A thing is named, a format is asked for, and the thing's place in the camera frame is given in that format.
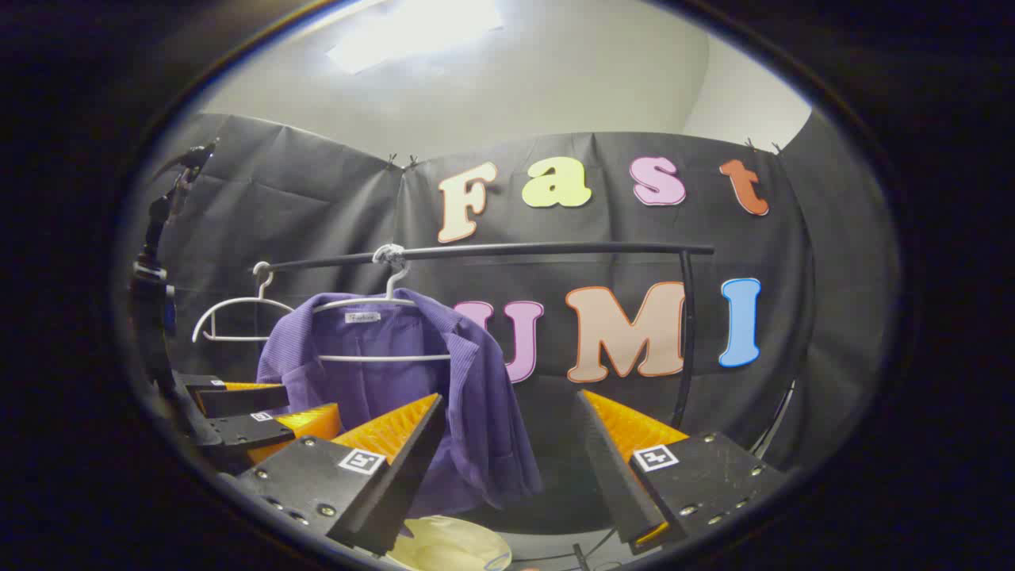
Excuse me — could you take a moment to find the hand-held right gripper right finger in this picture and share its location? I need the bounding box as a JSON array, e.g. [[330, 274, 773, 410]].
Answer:
[[575, 389, 786, 555]]

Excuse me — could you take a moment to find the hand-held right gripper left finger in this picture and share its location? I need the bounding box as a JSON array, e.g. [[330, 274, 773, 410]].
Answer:
[[236, 393, 446, 556]]

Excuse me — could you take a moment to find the beige laundry hamper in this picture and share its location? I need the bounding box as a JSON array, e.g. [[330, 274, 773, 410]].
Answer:
[[387, 515, 514, 571]]

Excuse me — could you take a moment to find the purple corduroy shirt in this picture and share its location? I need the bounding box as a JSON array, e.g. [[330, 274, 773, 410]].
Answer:
[[255, 289, 544, 516]]

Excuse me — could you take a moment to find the white plastic hanger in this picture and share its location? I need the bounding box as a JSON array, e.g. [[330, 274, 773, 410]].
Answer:
[[313, 258, 453, 364], [192, 260, 296, 343]]

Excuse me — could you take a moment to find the black metal clothes rack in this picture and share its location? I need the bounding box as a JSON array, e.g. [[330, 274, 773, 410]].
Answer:
[[258, 241, 798, 477]]

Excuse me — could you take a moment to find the black backdrop cloth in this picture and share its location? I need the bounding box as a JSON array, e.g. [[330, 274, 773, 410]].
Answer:
[[147, 111, 901, 548]]

